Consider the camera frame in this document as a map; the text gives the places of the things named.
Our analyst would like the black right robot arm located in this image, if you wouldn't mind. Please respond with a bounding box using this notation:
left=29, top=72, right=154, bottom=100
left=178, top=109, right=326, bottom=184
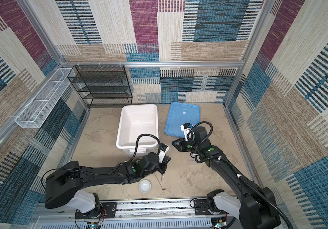
left=172, top=121, right=293, bottom=229

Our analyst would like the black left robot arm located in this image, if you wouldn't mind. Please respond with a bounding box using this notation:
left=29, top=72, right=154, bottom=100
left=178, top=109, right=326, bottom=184
left=41, top=134, right=171, bottom=213

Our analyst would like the small white ceramic dish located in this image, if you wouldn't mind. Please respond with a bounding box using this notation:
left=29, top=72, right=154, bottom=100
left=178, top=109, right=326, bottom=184
left=139, top=179, right=151, bottom=193

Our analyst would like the blue plastic bin lid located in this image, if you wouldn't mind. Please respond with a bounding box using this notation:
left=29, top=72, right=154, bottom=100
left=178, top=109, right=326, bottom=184
left=165, top=102, right=200, bottom=138

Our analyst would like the white plastic storage bin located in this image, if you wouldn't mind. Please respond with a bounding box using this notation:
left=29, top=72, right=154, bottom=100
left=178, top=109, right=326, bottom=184
left=116, top=104, right=159, bottom=157

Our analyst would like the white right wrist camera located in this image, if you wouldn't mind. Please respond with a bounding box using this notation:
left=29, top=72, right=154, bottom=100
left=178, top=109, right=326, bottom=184
left=180, top=123, right=194, bottom=141

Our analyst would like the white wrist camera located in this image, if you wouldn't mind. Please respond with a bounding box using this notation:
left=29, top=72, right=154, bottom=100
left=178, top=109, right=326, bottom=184
left=180, top=123, right=194, bottom=141
left=158, top=143, right=170, bottom=163

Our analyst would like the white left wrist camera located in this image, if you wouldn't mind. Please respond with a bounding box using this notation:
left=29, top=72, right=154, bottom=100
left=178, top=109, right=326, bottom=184
left=158, top=143, right=170, bottom=163

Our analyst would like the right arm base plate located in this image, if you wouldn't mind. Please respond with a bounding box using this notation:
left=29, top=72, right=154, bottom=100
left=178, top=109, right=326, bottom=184
left=190, top=198, right=226, bottom=216

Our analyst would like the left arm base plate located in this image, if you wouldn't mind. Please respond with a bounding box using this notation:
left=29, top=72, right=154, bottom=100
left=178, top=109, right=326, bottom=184
left=75, top=202, right=117, bottom=220

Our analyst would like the black wire shelf rack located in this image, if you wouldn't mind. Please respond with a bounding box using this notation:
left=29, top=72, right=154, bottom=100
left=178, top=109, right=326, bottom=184
left=67, top=65, right=132, bottom=108

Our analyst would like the aluminium front rail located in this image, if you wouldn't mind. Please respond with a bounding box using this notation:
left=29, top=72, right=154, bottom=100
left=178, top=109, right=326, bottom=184
left=32, top=196, right=273, bottom=221

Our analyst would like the white wire mesh basket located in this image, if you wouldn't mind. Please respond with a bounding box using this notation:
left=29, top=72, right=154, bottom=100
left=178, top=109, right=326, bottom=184
left=15, top=68, right=71, bottom=128

